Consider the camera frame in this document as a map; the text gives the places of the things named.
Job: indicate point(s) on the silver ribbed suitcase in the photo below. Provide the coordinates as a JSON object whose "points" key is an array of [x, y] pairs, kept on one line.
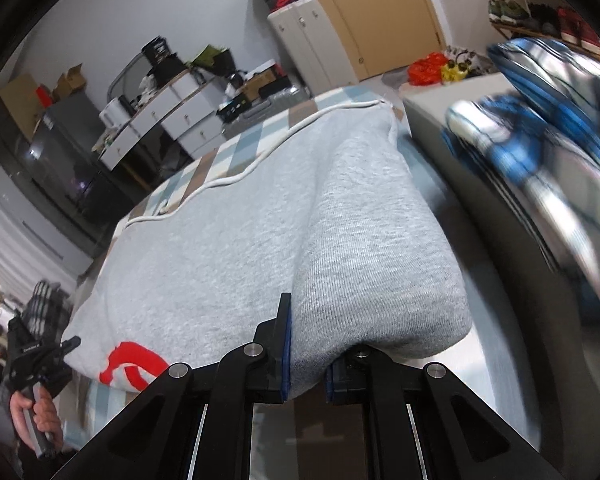
{"points": [[275, 102]]}

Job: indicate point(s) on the shoe rack with shoes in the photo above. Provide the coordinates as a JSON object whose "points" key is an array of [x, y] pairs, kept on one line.
{"points": [[530, 10]]}

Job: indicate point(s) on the dark grey refrigerator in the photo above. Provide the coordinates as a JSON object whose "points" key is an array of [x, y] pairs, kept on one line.
{"points": [[65, 160]]}

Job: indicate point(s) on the flat black case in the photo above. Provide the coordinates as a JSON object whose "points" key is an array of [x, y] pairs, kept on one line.
{"points": [[277, 90]]}

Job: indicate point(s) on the open cardboard box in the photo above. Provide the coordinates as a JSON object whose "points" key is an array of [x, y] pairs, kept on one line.
{"points": [[70, 82]]}

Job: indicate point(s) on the white electric kettle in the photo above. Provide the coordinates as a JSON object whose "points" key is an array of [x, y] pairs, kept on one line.
{"points": [[111, 112]]}

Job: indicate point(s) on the flat cardboard sheet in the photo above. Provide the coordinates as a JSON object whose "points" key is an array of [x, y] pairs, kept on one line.
{"points": [[20, 105]]}

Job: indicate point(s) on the brown cardboard box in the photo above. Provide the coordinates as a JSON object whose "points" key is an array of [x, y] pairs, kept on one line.
{"points": [[259, 84]]}

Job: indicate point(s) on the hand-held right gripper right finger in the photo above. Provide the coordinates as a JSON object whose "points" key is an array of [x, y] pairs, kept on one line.
{"points": [[336, 385]]}

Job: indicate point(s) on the black paper bag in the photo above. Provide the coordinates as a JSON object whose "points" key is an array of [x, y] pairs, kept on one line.
{"points": [[162, 60]]}

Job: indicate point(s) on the white curtain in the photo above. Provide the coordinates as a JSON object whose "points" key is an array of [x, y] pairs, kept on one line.
{"points": [[25, 230]]}

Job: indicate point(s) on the grey printed hoodie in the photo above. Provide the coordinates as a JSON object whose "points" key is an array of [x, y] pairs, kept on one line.
{"points": [[255, 235]]}

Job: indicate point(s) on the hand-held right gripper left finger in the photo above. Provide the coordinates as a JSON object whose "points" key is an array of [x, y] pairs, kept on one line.
{"points": [[285, 355]]}

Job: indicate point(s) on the grey arched mirror frame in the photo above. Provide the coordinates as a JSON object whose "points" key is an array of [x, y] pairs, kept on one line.
{"points": [[125, 67]]}

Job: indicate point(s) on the red plastic bag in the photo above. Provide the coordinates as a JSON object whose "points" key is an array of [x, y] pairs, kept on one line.
{"points": [[427, 70]]}

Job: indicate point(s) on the checked bed sheet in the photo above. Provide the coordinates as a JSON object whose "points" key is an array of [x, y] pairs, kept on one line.
{"points": [[240, 155]]}

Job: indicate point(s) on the person's left hand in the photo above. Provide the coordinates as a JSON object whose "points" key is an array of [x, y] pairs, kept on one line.
{"points": [[45, 417]]}

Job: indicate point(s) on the red box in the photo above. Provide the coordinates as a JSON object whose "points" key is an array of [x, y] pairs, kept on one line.
{"points": [[43, 96]]}

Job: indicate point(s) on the grey mattress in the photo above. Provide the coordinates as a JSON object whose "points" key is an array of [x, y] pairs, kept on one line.
{"points": [[480, 285]]}

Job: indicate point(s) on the white upright suitcase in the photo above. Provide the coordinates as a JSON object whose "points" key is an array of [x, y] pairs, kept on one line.
{"points": [[310, 45]]}

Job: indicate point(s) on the black crate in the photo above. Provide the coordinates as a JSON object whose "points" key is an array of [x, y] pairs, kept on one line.
{"points": [[234, 111]]}

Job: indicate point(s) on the yellow shoes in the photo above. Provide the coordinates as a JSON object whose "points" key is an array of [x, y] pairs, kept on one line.
{"points": [[452, 71]]}

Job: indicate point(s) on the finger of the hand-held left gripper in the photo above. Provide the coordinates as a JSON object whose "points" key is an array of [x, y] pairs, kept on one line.
{"points": [[62, 346]]}

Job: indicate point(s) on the white desk with drawers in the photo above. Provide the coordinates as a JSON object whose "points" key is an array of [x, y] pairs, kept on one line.
{"points": [[180, 110]]}

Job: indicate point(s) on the wooden door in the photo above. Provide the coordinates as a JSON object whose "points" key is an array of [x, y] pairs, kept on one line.
{"points": [[380, 20]]}

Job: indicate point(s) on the wooden shoe rack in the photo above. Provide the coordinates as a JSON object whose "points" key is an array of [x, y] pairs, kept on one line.
{"points": [[520, 30]]}

